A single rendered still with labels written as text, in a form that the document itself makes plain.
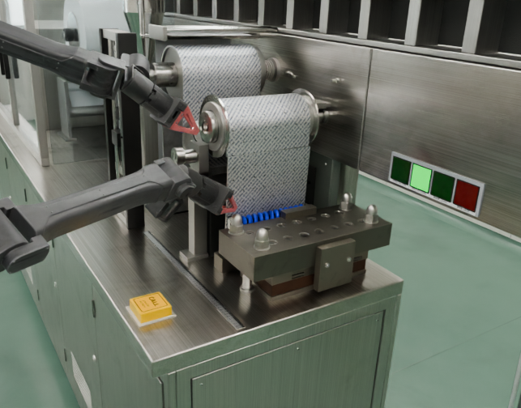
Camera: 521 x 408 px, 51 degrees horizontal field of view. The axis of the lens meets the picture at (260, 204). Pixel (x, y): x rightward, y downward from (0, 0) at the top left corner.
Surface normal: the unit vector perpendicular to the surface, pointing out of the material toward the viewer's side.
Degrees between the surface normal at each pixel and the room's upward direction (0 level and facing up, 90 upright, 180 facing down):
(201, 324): 0
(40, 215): 31
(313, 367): 90
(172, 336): 0
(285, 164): 92
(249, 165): 92
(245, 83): 92
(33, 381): 0
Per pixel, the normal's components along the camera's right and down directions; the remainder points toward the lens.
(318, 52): -0.85, 0.17
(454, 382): 0.04, -0.93
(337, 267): 0.53, 0.33
